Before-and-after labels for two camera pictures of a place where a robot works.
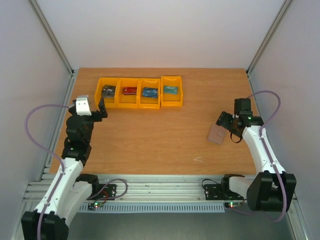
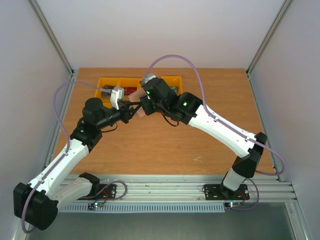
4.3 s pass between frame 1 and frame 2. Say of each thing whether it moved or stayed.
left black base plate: stayed
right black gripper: moved
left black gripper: moved
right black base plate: stayed
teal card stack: stayed
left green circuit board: stayed
